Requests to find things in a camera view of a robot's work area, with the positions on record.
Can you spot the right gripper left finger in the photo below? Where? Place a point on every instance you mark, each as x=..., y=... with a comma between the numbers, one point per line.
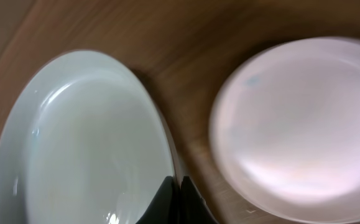
x=164, y=207

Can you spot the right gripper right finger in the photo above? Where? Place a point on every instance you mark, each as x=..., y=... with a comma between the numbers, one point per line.
x=193, y=208

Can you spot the white plate bottom stained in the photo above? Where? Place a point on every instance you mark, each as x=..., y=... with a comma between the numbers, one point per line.
x=83, y=143

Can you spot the white plate stained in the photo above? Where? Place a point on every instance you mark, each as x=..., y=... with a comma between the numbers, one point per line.
x=83, y=143
x=285, y=130

